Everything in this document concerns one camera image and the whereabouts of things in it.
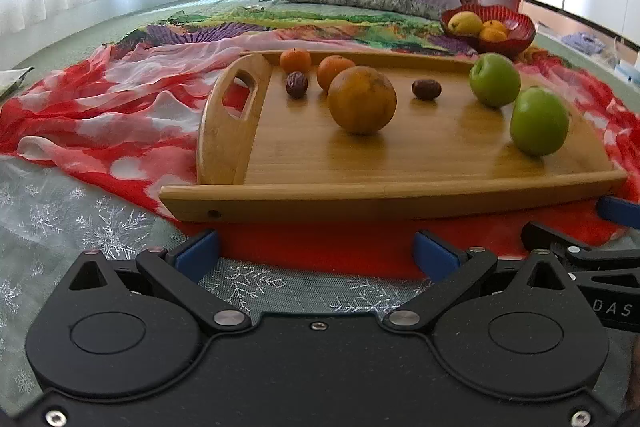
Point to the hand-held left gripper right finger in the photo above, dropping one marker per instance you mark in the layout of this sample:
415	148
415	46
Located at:
432	255

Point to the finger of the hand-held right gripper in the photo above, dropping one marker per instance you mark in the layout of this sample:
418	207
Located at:
555	239
617	209

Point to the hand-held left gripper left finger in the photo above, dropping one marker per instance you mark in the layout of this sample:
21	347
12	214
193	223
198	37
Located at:
200	255

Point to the wooden serving tray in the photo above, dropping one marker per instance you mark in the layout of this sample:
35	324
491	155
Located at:
425	157

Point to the green apple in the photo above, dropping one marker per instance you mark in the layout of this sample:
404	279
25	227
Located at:
494	80
539	122

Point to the red jujube date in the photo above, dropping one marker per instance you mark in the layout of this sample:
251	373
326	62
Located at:
296	84
426	89

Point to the large orange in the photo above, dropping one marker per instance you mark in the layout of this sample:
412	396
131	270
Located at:
362	100

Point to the small mandarin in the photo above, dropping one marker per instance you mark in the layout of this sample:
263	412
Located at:
495	25
295	60
492	36
331	69

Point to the sheer snowflake cloth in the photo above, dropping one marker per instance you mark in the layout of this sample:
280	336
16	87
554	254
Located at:
75	227

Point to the purple cloth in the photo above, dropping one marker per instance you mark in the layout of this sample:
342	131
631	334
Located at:
582	43

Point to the colourful printed scarf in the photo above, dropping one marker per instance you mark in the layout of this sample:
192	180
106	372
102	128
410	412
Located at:
100	107

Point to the red glass bowl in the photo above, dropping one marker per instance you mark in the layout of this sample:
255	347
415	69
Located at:
520	41

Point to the yellow pear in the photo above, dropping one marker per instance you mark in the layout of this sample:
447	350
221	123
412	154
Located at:
465	23

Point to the colourful floral cloth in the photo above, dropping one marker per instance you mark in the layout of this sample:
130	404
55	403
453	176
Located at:
75	32

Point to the printed packet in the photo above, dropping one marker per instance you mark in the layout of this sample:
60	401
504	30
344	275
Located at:
12	79

